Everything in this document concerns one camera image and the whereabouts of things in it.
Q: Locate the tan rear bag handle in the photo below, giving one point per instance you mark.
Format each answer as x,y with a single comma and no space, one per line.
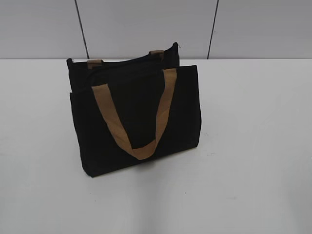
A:
159,54

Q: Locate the tan bag handle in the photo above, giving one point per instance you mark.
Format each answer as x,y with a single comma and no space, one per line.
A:
109,113
159,54

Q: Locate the tan front bag handle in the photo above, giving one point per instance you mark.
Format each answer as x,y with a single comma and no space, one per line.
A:
109,113

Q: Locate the black canvas tote bag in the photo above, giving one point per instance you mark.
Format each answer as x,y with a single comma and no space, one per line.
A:
136,88

